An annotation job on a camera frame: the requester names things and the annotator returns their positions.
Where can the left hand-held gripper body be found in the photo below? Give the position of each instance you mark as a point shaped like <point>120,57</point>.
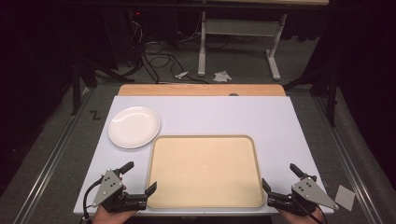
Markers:
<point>107,188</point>

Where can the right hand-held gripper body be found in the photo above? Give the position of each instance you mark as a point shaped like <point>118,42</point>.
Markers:
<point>306,194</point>

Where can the person's right hand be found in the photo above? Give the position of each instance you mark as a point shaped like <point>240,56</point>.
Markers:
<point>311,217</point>

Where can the person's left hand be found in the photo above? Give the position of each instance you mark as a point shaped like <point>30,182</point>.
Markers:
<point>109,217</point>

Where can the grey square paper piece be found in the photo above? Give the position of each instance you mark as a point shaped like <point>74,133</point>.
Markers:
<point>345,197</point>

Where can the white round plate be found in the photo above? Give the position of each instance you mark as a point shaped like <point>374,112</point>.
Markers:
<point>134,127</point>

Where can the beige plastic tray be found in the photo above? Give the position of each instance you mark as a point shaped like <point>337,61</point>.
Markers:
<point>205,172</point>

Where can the black metal stand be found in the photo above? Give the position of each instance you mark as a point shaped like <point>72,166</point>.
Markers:
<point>76,90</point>
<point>332,93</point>

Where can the white table cover sheet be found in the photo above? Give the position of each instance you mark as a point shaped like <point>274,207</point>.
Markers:
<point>218,115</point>

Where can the grey table grommet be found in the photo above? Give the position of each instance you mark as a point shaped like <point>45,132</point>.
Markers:
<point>233,94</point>

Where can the small white floor scrap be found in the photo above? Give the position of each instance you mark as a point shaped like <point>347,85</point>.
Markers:
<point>181,74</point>

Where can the crumpled white paper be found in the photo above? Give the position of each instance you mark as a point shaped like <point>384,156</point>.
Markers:
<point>222,76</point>

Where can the metal floor rail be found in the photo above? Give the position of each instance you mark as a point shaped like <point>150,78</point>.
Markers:
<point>345,161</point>
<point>46,168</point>

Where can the white metal desk frame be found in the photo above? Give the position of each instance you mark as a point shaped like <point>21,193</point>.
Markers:
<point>205,46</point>

